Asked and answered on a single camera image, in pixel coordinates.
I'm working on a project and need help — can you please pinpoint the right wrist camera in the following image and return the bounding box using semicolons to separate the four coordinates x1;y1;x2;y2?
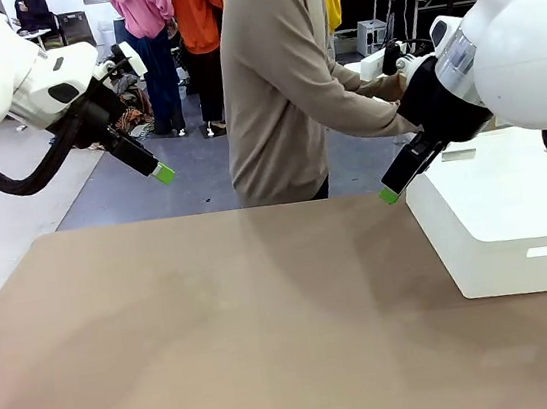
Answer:
376;33;438;79

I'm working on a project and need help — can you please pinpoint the person's left hand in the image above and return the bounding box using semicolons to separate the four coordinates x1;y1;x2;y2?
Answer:
375;70;411;105

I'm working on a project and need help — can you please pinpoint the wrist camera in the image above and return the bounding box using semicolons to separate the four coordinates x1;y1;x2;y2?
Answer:
376;33;438;79
98;38;151;85

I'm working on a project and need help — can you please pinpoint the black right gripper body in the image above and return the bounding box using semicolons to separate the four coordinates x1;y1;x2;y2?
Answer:
389;49;498;152

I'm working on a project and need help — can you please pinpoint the person in pink hoodie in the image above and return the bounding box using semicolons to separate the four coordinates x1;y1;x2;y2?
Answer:
106;0;193;145

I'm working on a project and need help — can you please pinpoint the person's right hand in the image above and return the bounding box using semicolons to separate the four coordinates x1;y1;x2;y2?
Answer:
394;115;425;138

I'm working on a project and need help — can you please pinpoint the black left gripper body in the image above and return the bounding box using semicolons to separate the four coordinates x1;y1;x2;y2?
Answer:
66;77;130;151

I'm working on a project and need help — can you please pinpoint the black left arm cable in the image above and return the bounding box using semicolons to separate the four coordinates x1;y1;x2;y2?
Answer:
0;110;101;200

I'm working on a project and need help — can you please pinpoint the person's left forearm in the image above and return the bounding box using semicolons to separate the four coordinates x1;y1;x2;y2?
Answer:
333;53;405;106

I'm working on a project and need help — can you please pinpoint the person's right forearm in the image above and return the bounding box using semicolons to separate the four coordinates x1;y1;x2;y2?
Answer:
319;88;417;147

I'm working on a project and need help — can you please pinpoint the white plastic bin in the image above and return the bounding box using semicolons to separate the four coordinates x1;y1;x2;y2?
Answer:
397;122;547;310

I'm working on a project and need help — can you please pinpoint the pile of patterned clothes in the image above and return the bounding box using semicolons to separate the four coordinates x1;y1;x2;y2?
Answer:
104;69;158;142

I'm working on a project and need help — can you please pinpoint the white crate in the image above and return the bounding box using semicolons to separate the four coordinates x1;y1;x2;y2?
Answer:
354;16;393;58

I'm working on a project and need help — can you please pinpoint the person in black clothes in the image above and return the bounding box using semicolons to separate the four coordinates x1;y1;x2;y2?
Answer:
13;0;59;36

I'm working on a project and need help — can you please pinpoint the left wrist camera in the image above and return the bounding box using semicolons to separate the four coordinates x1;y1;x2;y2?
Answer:
98;38;151;85

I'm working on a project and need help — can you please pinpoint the person in orange top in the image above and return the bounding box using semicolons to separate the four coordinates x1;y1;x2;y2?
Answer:
167;0;241;140

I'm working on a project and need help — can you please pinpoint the person in beige sweater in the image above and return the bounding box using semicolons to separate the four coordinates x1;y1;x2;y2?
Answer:
206;0;426;212

